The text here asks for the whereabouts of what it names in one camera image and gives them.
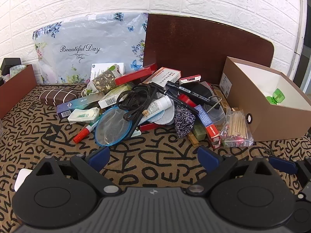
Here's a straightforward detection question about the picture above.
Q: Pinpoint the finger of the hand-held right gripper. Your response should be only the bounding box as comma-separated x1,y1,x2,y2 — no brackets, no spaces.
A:
268,156,311,187

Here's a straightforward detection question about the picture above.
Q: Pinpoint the black power cable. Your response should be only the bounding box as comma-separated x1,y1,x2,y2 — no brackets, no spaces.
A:
118,84,159,125

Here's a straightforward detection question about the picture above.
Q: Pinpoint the flat red box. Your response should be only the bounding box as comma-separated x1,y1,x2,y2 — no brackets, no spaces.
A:
139,122,161,132

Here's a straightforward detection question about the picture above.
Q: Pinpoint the white device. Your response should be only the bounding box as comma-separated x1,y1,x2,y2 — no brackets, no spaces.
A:
14,169,33,192

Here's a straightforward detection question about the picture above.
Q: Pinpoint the white and green barcode box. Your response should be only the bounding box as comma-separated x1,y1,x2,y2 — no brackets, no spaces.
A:
98,84,133,109

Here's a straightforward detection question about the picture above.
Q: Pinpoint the red tape roll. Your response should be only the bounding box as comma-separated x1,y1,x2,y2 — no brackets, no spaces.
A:
178,94,197,108

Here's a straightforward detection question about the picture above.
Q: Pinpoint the small blue box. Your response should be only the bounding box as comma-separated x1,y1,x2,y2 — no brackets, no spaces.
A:
194,104,212,130

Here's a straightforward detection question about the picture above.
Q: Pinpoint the blue round mesh strainer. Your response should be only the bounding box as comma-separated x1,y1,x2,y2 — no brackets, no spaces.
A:
95,105,139,147

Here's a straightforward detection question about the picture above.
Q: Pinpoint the reddish brown open box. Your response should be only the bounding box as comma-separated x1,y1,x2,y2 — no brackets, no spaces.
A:
0,64,37,120

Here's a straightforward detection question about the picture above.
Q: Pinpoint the red staple box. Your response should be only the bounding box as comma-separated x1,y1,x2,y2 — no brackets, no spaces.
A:
205,124,222,149

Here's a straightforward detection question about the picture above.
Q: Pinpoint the brown cardboard box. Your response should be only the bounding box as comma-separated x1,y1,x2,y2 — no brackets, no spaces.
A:
219,56,311,143

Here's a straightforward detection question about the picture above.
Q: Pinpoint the white medicine box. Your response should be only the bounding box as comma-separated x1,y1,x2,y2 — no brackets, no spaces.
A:
142,67,182,88

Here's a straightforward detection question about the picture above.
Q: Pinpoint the brown striped glasses case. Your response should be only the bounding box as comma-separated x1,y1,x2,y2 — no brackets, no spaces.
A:
39,89,77,106

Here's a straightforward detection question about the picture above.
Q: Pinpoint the white marker with red cap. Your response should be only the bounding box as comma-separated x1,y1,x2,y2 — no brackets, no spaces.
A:
73,121,100,143

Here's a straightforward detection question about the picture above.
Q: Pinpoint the red and white cigarette pack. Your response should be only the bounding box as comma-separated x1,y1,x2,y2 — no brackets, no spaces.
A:
179,74,202,85

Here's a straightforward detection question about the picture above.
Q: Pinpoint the thin black pen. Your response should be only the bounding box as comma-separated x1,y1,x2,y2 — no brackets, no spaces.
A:
151,83,200,115

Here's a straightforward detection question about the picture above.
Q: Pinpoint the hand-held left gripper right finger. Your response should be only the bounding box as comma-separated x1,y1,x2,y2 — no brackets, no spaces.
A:
186,146,276,197

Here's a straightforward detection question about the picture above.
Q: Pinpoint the metal wire clip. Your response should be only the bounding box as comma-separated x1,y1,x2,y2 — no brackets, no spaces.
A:
202,96,223,111

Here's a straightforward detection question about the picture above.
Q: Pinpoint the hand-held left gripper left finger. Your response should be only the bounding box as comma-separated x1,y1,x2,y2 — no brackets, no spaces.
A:
30,146,123,197

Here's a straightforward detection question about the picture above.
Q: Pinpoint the gold box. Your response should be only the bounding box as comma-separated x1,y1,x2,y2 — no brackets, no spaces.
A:
212,89,232,115

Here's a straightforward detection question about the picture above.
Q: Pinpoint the black pouch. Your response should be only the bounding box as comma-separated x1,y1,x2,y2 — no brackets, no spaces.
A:
187,83,213,102

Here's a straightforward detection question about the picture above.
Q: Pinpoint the dark brown wooden board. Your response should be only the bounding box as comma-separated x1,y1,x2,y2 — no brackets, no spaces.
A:
143,13,275,86

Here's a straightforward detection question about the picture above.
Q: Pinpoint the white box with green print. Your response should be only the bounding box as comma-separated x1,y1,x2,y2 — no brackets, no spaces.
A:
90,63,126,78

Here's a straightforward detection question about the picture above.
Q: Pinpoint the letter-print cloth desktop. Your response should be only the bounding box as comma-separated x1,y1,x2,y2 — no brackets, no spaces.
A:
0,83,311,233

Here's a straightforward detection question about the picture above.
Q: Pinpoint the small black box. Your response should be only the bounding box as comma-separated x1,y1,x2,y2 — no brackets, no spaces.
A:
0,58,21,78

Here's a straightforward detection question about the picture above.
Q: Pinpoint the small green box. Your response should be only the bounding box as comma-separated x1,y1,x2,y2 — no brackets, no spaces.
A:
192,124,207,142

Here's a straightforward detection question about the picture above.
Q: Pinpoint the bag of dried herbs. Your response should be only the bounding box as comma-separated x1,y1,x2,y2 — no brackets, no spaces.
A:
87,70,120,96

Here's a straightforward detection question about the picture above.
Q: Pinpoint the green and white tissue pack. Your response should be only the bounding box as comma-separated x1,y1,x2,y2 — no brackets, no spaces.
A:
67,107,101,125

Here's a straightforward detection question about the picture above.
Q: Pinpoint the long red box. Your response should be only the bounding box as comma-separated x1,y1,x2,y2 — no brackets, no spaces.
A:
115,63,158,86

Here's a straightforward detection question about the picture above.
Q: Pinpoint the steel wool scourer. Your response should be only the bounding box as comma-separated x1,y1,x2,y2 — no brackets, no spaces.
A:
173,105,196,139

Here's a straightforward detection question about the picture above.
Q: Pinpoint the round cotton pad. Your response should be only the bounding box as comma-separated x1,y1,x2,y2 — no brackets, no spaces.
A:
145,106,176,126

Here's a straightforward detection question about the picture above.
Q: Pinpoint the white cream tube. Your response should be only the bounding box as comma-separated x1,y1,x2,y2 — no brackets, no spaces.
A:
138,95,172,125

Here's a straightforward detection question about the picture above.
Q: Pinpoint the bag of toothpicks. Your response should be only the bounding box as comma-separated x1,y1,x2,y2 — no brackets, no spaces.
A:
223,109,254,148

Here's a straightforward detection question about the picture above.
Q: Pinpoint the white floral plastic bag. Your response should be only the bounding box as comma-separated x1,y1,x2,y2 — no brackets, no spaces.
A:
33,12,149,86

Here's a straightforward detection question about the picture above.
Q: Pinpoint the dark blue long box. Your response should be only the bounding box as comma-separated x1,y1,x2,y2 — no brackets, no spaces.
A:
57,93,110,120

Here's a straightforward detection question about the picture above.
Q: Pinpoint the thick black marker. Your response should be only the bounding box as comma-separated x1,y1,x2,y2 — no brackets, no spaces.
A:
166,81,218,106

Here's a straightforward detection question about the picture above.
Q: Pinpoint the clear plastic case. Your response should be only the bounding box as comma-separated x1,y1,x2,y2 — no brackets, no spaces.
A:
199,81,227,125

